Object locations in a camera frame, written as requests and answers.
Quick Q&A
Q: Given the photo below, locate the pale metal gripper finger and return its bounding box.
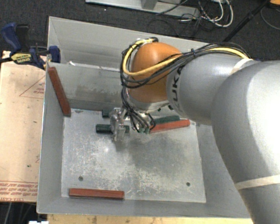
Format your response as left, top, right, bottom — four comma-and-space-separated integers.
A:
115, 122, 127, 143
108, 113, 120, 135

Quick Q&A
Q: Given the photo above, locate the dark green flat block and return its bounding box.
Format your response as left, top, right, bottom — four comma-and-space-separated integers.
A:
152, 112, 181, 127
95, 121, 131, 137

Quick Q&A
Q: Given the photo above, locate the red-brown flat block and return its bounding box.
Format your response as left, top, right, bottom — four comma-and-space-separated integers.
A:
42, 66, 78, 118
68, 184, 126, 204
148, 114, 192, 139

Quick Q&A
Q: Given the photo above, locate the grey metal bin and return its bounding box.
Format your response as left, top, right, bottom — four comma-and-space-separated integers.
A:
25, 16, 273, 224

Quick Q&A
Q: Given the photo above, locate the brown cardboard board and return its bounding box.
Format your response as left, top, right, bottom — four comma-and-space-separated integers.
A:
0, 50, 55, 208

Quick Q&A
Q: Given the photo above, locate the black cylinder on white bracket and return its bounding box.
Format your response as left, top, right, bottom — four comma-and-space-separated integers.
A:
156, 102, 176, 114

